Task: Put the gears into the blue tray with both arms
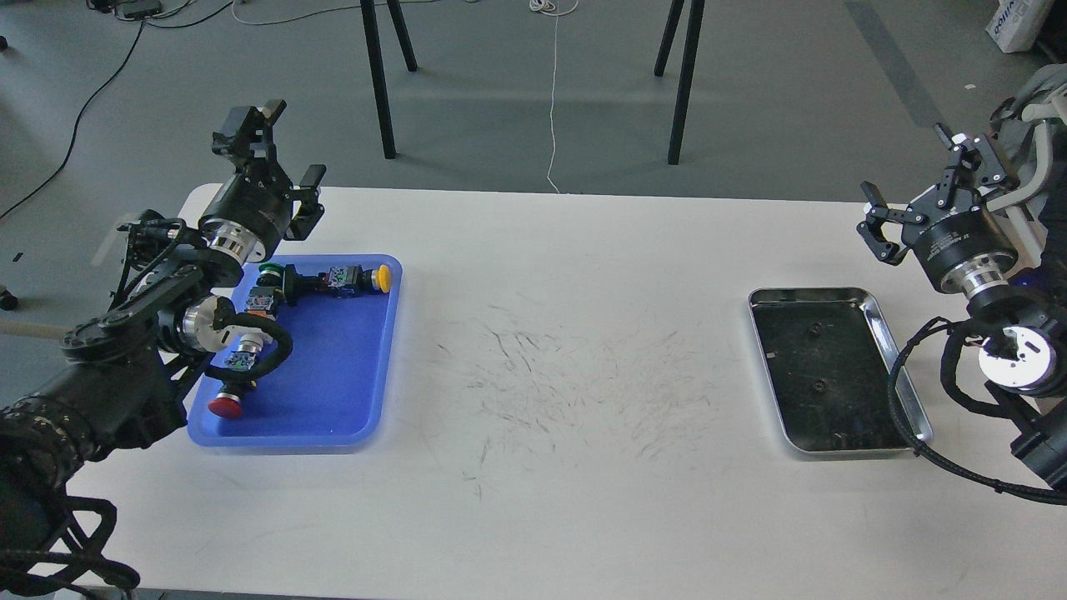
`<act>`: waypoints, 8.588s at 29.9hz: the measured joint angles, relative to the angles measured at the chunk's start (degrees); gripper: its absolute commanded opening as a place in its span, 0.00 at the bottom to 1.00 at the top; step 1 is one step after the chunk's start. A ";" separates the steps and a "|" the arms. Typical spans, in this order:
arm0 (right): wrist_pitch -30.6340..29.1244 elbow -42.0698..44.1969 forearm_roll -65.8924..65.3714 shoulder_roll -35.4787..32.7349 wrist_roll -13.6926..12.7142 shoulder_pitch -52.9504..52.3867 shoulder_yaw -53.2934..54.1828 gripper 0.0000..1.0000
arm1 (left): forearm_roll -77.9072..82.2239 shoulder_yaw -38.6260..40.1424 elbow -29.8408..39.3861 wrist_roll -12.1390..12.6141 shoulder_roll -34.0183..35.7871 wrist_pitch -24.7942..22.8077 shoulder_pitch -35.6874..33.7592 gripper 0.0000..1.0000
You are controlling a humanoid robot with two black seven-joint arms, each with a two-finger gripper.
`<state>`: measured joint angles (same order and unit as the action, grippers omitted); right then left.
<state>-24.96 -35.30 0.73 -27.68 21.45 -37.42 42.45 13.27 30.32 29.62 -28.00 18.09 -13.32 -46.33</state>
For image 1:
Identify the black stand legs right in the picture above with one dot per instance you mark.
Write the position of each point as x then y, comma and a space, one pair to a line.
694, 26

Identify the silver metal tray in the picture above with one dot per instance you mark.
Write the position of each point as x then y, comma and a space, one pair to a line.
854, 354

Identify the white cardboard box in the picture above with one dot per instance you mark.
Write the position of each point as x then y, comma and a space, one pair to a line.
1015, 25

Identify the green push button switch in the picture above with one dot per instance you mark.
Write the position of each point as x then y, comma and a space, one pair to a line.
286, 283

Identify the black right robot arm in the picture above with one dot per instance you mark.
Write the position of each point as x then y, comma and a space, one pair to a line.
1010, 349

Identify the orange white switch part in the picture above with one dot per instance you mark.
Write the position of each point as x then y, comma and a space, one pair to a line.
264, 301

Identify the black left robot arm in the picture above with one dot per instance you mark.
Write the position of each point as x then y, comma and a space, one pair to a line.
130, 368

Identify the yellow push button switch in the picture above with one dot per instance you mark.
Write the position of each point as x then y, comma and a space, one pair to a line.
356, 281

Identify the grey white chair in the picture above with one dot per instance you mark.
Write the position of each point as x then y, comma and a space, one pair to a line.
1029, 130

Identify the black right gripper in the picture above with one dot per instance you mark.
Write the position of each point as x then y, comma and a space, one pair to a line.
945, 239

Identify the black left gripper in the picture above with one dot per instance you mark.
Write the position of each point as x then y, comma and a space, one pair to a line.
251, 212

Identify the blue plastic tray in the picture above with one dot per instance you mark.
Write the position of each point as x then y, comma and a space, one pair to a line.
328, 394

